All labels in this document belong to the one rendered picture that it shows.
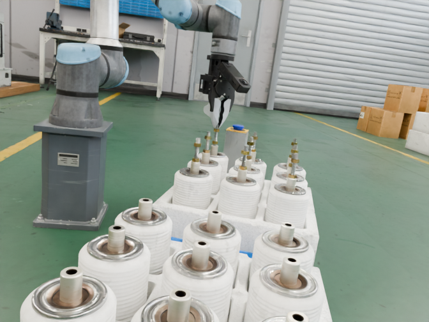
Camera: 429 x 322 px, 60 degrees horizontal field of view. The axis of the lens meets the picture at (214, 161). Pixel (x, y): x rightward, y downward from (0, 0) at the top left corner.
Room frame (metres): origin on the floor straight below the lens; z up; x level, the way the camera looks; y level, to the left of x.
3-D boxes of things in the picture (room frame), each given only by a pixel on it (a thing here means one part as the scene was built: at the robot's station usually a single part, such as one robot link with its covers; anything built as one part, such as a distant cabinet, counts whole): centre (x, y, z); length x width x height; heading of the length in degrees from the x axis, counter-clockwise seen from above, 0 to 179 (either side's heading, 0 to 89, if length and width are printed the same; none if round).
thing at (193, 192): (0.89, 0.05, 0.16); 0.10 x 0.10 x 0.18
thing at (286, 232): (0.55, -0.13, 0.26); 0.02 x 0.02 x 0.03
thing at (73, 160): (1.09, 0.42, 0.15); 0.19 x 0.19 x 0.30; 8
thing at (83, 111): (1.09, 0.42, 0.35); 0.15 x 0.15 x 0.10
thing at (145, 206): (0.58, 0.11, 0.26); 0.02 x 0.02 x 0.03
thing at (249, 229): (0.98, -0.09, 0.09); 0.39 x 0.39 x 0.18; 80
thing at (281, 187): (0.85, -0.19, 0.25); 0.08 x 0.08 x 0.01
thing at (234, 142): (1.28, -0.07, 0.16); 0.07 x 0.07 x 0.31; 80
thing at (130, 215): (0.58, 0.11, 0.25); 0.08 x 0.08 x 0.01
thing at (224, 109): (1.15, 0.00, 0.38); 0.06 x 0.03 x 0.09; 41
